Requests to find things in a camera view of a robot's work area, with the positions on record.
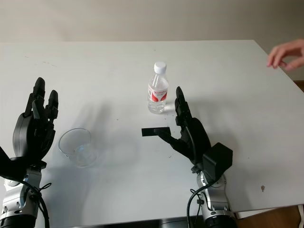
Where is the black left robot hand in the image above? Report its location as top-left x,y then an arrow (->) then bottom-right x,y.
12,77 -> 59,167

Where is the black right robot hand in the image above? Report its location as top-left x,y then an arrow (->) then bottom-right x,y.
153,86 -> 212,166

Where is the clear plastic water bottle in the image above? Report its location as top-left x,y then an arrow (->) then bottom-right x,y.
147,61 -> 170,114

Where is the clear glass cup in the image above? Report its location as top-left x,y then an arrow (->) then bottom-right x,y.
58,128 -> 99,169

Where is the black tape strip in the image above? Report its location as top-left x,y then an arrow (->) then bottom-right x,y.
141,127 -> 171,137

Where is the black robot torso edge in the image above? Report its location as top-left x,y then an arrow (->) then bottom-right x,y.
102,218 -> 206,228

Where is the person's bare hand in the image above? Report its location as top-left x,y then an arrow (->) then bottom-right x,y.
266,38 -> 304,71

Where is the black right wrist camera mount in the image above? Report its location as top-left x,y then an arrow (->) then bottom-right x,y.
202,142 -> 234,184

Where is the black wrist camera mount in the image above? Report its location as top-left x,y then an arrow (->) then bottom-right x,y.
202,142 -> 234,184
0,145 -> 47,185

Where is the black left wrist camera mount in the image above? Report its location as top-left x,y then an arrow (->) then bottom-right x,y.
0,145 -> 47,185

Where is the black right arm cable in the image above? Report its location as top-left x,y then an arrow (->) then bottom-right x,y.
186,182 -> 216,228

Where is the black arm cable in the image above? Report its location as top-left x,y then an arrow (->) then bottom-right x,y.
186,182 -> 216,228
14,177 -> 52,228

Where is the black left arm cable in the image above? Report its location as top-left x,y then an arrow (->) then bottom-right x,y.
14,177 -> 52,228

